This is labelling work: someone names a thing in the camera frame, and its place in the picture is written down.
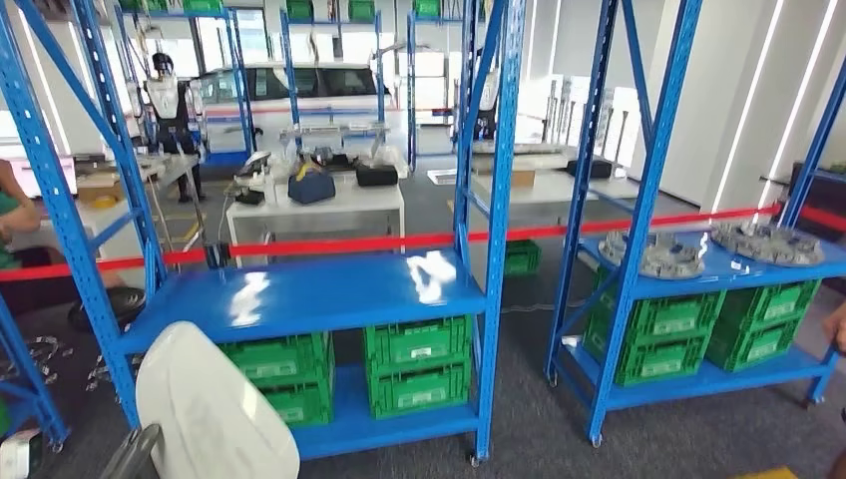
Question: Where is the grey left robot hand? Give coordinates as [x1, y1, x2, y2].
[99, 422, 166, 479]

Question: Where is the stainless steel table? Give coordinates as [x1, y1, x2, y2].
[71, 152, 207, 252]

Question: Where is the black button panel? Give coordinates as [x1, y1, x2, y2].
[234, 150, 273, 180]

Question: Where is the round grey metal disc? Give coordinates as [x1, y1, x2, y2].
[709, 221, 827, 268]
[597, 229, 707, 281]

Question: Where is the white rectangular table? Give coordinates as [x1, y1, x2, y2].
[9, 197, 147, 272]
[224, 180, 407, 267]
[470, 169, 641, 217]

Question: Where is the black hard case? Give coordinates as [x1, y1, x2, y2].
[565, 158, 614, 181]
[354, 162, 400, 189]

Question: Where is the white metal railing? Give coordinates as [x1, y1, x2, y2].
[540, 74, 639, 164]

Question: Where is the navy bag with yellow handle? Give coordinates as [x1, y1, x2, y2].
[286, 162, 337, 207]

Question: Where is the black round stool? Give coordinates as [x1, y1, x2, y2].
[66, 285, 148, 336]

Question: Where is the red barrier tape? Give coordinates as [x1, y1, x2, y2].
[0, 202, 846, 284]

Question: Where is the black white humanoid robot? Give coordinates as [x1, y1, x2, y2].
[134, 51, 212, 204]
[470, 64, 502, 142]

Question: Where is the person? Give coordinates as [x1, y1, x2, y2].
[0, 157, 84, 318]
[821, 298, 846, 355]

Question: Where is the white car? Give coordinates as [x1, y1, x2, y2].
[195, 62, 398, 144]

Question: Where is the black barrier post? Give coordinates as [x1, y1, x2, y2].
[203, 240, 231, 269]

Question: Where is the white plastic shell part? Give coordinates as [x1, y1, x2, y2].
[135, 320, 302, 479]

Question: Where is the long grey metal panel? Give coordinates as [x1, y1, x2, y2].
[280, 121, 391, 142]

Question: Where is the blue steel shelf rack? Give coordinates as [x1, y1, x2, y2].
[279, 6, 387, 144]
[0, 0, 528, 465]
[0, 295, 72, 454]
[113, 0, 257, 167]
[543, 0, 846, 449]
[404, 0, 479, 175]

